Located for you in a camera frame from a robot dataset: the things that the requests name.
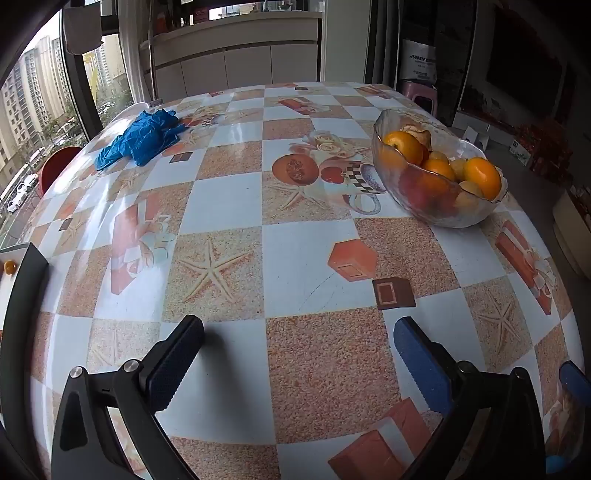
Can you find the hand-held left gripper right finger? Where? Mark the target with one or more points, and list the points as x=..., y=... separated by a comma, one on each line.
x=420, y=364

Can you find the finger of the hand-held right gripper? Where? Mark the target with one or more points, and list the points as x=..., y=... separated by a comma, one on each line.
x=577, y=383

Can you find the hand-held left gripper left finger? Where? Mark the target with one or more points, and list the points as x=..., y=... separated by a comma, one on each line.
x=171, y=374

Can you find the white foam tray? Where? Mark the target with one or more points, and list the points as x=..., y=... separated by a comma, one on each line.
x=27, y=286

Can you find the person's right hand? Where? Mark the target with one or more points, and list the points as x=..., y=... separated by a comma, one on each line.
x=556, y=465

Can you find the cream plastic tub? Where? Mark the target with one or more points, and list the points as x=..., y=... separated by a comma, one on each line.
x=572, y=230

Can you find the clear glass bowl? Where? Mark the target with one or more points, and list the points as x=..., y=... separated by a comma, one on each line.
x=443, y=207

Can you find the checkered printed tablecloth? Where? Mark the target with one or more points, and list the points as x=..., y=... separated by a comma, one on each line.
x=295, y=258

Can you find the red apple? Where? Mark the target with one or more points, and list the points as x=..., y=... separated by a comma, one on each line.
x=422, y=189

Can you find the pale yellow pear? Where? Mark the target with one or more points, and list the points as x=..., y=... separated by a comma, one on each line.
x=468, y=194
x=458, y=167
x=437, y=155

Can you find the yellow cherry tomato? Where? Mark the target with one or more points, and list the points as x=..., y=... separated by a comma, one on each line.
x=9, y=266

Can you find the smooth orange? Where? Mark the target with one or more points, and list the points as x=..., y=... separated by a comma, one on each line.
x=404, y=147
x=482, y=177
x=438, y=169

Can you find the white step stool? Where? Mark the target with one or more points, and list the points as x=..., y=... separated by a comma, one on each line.
x=475, y=138

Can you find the white printed carton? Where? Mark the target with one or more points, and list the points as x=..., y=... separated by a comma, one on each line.
x=521, y=153

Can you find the red gift box pile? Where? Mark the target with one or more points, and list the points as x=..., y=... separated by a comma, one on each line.
x=545, y=147

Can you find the blue disposable gloves pile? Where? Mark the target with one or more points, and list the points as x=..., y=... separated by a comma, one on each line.
x=138, y=138

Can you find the red plastic chair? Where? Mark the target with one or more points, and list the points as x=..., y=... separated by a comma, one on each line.
x=57, y=164

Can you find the pink plastic stool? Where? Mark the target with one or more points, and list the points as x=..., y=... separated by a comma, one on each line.
x=418, y=92

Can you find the white printed bag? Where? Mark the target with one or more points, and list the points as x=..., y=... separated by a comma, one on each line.
x=418, y=62

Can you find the dark television screen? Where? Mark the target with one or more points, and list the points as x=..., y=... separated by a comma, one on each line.
x=521, y=74

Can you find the white kitchen cabinet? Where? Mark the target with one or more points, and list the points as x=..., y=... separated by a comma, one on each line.
x=231, y=60

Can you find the grey hanging cloth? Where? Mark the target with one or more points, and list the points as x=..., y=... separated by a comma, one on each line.
x=83, y=30

